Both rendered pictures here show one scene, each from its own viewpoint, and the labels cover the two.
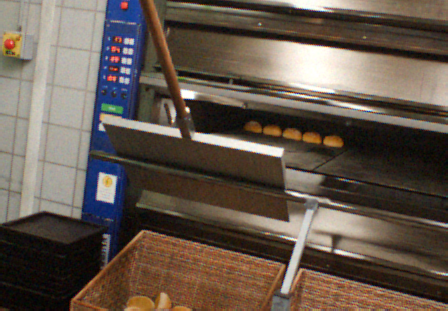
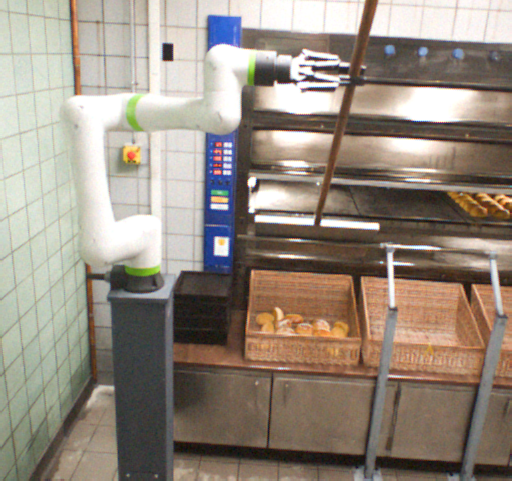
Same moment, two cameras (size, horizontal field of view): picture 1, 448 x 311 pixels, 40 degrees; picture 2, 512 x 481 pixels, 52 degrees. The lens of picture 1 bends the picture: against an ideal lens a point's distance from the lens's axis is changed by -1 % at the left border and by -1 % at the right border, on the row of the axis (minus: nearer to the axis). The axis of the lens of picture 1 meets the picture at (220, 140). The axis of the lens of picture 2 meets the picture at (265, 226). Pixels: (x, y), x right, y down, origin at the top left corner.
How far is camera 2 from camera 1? 115 cm
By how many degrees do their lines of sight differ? 20
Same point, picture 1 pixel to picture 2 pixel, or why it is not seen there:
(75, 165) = (192, 233)
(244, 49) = (312, 143)
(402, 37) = (417, 129)
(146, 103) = (243, 185)
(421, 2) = (429, 106)
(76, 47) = (182, 150)
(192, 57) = (276, 152)
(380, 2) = (403, 107)
